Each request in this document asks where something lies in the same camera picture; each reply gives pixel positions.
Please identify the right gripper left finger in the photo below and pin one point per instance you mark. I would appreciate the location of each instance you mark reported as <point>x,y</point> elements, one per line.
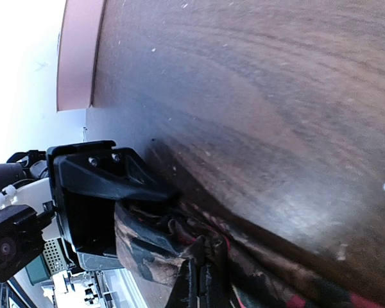
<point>185,288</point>

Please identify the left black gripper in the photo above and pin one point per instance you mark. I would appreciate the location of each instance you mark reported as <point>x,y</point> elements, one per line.
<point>80,175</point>

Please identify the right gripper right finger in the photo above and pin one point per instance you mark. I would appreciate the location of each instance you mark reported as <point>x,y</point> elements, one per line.
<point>212,290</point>

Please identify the dark red patterned tie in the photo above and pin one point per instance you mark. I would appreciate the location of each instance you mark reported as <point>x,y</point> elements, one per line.
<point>152,242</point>

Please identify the perforated metal box outside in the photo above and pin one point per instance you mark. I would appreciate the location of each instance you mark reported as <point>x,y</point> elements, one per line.
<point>53,256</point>

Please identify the green plastic bin outside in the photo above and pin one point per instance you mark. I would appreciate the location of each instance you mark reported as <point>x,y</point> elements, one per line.
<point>37,270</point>

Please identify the pink divided plastic box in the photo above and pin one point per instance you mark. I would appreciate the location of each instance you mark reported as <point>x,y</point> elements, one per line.
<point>77,54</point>

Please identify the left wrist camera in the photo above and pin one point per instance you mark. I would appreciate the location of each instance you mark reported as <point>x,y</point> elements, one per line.
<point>27,214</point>

